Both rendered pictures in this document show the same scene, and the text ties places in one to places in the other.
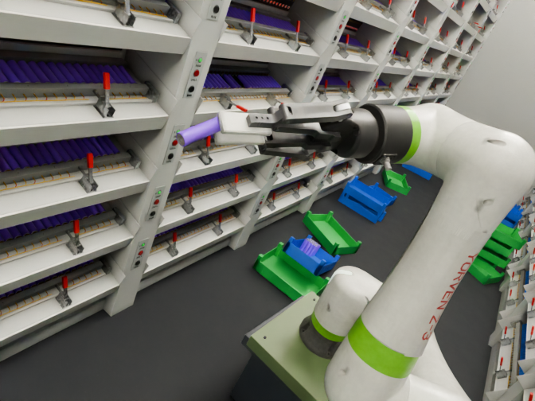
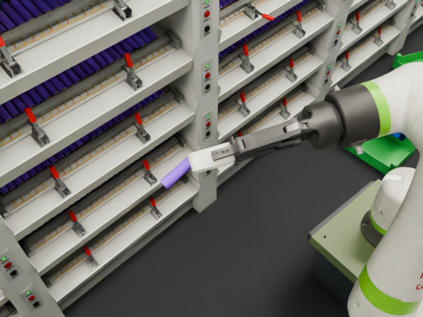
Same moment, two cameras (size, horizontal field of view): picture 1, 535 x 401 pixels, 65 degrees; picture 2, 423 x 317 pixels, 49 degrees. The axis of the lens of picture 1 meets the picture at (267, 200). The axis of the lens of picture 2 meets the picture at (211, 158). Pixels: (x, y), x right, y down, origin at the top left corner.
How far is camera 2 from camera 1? 41 cm
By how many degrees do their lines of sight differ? 29
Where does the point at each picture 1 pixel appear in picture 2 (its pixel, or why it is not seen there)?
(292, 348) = (352, 244)
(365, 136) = (326, 136)
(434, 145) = (405, 124)
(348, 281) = (396, 188)
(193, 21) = not seen: outside the picture
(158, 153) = (194, 90)
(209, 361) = (289, 244)
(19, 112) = (72, 116)
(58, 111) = (99, 100)
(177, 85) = (192, 32)
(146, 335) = (231, 226)
